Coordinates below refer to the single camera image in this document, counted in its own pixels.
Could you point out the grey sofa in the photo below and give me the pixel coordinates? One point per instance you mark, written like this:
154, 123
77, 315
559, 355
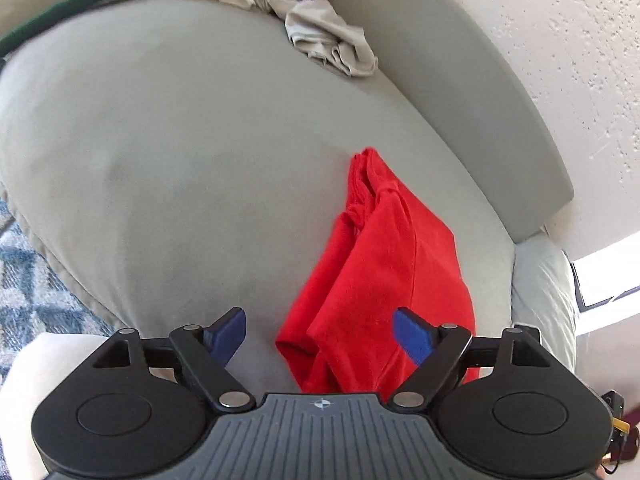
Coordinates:
200, 160

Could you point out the beige crumpled garment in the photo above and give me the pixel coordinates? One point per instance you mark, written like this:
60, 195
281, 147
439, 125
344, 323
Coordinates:
325, 30

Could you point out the blue patterned rug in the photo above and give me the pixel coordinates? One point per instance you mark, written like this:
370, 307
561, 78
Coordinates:
30, 285

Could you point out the white window frame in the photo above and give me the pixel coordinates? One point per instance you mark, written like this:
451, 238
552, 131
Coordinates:
610, 270

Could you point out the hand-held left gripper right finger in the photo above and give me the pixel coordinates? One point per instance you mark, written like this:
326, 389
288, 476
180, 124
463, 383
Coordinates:
412, 335

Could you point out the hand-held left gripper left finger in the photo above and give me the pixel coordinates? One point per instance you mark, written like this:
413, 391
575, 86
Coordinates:
227, 335

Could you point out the light grey armrest cushion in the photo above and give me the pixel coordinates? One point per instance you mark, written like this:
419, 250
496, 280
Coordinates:
540, 285

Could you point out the red shirt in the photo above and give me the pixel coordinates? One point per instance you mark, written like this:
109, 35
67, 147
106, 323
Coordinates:
390, 260

